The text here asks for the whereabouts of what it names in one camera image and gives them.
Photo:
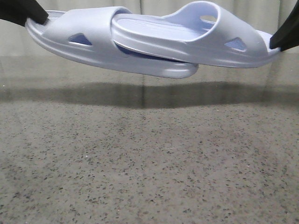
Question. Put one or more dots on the light blue slipper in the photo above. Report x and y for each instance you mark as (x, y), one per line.
(201, 32)
(85, 36)

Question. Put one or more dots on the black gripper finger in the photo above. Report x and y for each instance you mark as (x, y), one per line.
(287, 36)
(17, 11)

